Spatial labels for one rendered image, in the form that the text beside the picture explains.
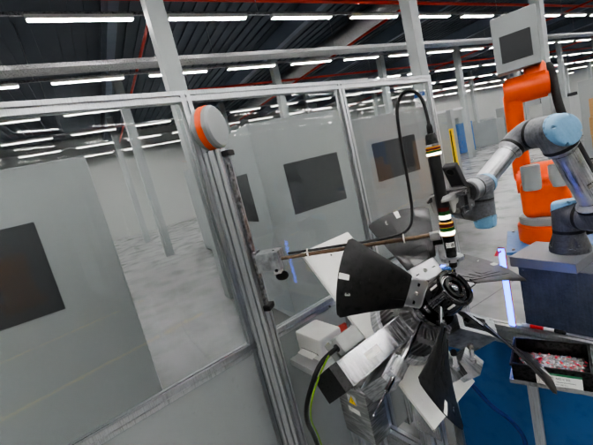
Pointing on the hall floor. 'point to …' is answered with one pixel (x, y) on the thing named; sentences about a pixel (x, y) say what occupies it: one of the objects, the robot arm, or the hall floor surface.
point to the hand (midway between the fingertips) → (436, 199)
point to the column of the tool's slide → (280, 388)
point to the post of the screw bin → (536, 415)
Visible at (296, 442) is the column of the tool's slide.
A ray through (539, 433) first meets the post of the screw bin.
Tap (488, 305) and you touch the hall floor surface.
